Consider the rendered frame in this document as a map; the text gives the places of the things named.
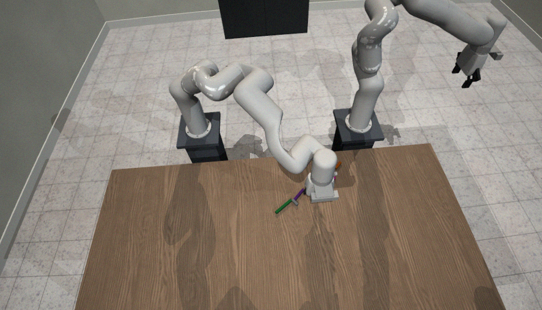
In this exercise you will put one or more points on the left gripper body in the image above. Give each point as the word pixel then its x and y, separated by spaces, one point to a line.
pixel 469 60

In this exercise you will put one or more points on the green rod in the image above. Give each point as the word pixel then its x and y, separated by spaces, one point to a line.
pixel 283 206

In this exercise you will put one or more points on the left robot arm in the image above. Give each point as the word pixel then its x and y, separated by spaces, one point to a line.
pixel 474 28

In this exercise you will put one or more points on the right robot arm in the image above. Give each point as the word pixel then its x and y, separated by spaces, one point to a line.
pixel 249 85

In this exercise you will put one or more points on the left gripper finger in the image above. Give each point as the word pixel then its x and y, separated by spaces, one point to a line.
pixel 476 77
pixel 456 68

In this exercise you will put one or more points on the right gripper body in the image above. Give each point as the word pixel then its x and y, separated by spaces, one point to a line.
pixel 310 185

